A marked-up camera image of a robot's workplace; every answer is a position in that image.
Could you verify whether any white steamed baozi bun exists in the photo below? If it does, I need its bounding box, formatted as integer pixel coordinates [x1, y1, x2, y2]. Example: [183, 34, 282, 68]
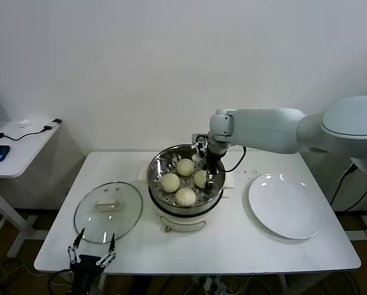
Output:
[175, 187, 197, 208]
[194, 170, 208, 190]
[176, 159, 195, 177]
[160, 173, 181, 194]

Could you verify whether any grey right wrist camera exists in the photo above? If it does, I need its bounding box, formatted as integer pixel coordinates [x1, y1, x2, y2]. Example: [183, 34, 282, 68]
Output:
[191, 133, 210, 154]

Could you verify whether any white round plate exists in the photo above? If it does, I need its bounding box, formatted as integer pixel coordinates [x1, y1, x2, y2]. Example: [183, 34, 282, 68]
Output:
[248, 173, 325, 240]

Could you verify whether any black usb adapter cable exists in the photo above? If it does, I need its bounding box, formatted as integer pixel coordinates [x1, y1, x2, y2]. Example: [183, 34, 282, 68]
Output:
[0, 118, 63, 141]

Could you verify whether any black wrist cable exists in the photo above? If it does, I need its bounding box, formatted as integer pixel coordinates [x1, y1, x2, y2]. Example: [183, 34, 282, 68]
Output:
[47, 268, 76, 295]
[223, 146, 247, 173]

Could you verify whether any glass pot lid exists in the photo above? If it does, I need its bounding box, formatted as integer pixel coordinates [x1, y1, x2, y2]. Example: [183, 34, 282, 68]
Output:
[74, 181, 144, 245]

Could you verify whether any white table leg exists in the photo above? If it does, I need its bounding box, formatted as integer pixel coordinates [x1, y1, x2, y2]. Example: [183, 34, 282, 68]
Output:
[89, 274, 109, 295]
[275, 274, 290, 295]

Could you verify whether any black power adapter cable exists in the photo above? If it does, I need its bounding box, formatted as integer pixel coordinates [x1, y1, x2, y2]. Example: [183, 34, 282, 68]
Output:
[330, 162, 367, 210]

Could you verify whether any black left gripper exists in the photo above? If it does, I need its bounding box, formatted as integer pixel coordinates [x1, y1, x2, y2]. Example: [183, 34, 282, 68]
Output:
[67, 227, 118, 279]

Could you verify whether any white desk with frame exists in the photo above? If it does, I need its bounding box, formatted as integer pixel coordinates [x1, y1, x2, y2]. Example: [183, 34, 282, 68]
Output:
[333, 210, 367, 243]

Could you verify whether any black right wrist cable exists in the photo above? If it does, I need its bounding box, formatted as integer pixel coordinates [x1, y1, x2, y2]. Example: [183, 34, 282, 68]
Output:
[223, 146, 247, 173]

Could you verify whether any stainless steel steamer basket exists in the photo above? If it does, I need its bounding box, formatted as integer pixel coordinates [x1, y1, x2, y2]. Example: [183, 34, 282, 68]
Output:
[139, 144, 235, 216]

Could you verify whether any white side desk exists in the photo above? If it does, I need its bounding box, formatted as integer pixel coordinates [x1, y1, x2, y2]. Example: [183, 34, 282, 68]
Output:
[0, 118, 63, 259]

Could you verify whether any white power strip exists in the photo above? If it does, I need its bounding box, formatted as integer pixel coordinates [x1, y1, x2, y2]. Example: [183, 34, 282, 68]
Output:
[191, 275, 230, 295]

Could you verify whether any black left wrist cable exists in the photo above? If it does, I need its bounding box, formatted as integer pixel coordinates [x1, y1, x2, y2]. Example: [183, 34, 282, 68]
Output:
[47, 268, 76, 295]

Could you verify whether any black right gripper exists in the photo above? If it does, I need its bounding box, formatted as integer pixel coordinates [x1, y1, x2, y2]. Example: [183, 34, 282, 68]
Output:
[203, 144, 227, 189]

